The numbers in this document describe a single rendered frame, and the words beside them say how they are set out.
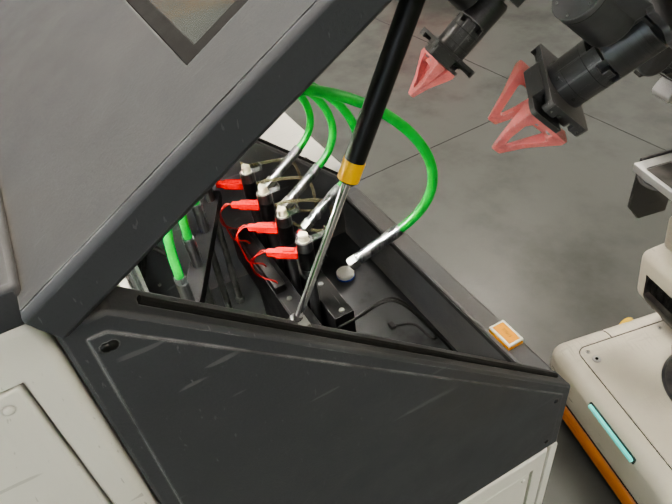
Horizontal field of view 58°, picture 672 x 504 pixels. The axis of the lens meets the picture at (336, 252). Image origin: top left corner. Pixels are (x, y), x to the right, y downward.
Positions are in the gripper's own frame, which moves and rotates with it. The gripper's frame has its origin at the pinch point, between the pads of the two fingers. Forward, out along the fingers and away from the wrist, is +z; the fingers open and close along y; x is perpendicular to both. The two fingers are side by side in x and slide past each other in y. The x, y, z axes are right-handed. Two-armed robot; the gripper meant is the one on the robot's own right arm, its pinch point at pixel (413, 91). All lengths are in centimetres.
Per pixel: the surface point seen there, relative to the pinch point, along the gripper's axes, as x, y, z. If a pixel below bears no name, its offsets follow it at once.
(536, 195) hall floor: -107, -158, 15
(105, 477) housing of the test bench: 61, 37, 34
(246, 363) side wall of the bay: 57, 32, 20
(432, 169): 29.3, 8.7, 2.9
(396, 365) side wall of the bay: 53, 13, 17
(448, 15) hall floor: -331, -194, -21
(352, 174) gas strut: 52, 33, 2
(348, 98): 27.7, 24.3, 2.0
